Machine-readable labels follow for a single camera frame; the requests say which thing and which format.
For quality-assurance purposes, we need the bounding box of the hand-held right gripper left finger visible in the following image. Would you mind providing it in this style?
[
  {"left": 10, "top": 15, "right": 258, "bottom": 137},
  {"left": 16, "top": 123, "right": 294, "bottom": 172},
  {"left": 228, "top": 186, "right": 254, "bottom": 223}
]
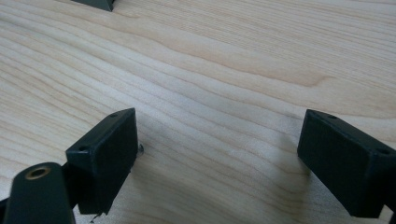
[{"left": 64, "top": 107, "right": 140, "bottom": 216}]

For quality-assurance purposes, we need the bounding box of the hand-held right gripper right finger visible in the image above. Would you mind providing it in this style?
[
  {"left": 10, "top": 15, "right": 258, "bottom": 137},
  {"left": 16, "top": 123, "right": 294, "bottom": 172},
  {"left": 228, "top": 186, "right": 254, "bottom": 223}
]
[{"left": 296, "top": 108, "right": 396, "bottom": 219}]

